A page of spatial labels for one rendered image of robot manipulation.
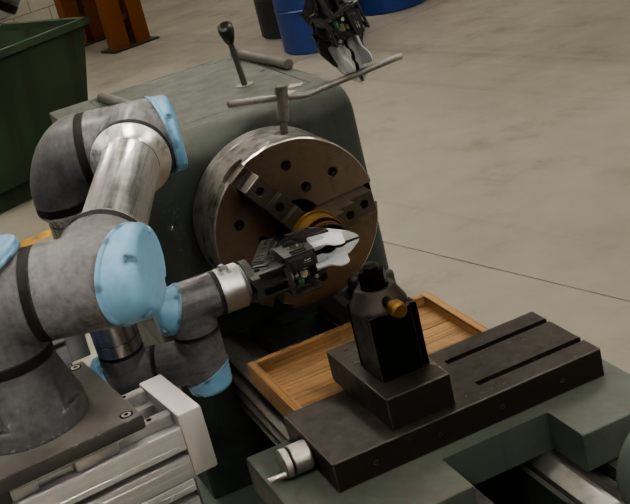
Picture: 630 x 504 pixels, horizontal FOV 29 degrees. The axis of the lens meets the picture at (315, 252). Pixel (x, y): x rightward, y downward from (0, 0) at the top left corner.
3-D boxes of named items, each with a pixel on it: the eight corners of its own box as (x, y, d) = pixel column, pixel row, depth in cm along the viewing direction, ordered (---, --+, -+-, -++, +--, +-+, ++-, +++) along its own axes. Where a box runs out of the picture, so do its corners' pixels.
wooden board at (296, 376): (251, 383, 215) (246, 363, 214) (431, 310, 226) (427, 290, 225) (319, 452, 189) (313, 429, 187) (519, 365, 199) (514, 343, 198)
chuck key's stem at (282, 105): (281, 152, 219) (277, 87, 216) (277, 149, 221) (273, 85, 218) (293, 150, 220) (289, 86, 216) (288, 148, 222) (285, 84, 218)
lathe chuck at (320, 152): (205, 309, 227) (191, 140, 218) (361, 279, 238) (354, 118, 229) (221, 324, 219) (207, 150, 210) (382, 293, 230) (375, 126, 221)
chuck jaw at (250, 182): (271, 222, 221) (223, 183, 216) (288, 199, 222) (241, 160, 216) (294, 237, 212) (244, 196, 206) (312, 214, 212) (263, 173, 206)
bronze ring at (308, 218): (279, 216, 213) (300, 229, 204) (328, 198, 215) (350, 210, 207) (291, 265, 216) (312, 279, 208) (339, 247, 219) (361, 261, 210)
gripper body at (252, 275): (328, 287, 201) (259, 313, 197) (308, 272, 208) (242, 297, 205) (317, 244, 198) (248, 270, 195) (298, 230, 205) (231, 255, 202)
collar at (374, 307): (341, 306, 173) (336, 287, 172) (391, 286, 176) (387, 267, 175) (365, 324, 166) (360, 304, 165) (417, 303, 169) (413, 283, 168)
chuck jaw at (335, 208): (303, 201, 223) (360, 175, 226) (311, 226, 225) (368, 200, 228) (327, 215, 213) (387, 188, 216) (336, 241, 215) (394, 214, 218)
